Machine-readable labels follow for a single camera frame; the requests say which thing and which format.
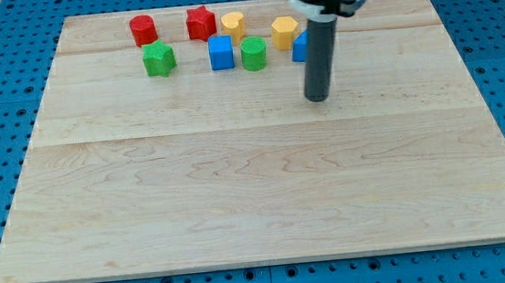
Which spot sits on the wooden board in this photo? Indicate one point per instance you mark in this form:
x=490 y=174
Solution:
x=131 y=176

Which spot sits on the green cylinder block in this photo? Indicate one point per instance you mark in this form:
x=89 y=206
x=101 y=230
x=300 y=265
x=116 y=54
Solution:
x=253 y=53

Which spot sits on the blue cube block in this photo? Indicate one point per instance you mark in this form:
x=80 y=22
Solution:
x=221 y=53

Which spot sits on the blue triangle block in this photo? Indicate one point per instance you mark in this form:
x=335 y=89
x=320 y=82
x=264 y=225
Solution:
x=300 y=47

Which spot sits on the yellow hexagon block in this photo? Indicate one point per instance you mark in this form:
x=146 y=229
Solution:
x=284 y=31

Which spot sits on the yellow heart block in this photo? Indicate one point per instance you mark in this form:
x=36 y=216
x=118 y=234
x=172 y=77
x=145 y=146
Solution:
x=233 y=25

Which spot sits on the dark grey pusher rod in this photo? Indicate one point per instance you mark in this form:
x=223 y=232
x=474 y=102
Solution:
x=319 y=56

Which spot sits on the green star block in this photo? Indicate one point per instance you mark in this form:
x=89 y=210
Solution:
x=158 y=59

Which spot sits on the red star block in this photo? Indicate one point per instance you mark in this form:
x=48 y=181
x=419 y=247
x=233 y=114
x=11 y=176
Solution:
x=201 y=23

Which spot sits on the red cylinder block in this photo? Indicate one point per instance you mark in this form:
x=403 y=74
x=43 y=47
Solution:
x=143 y=30

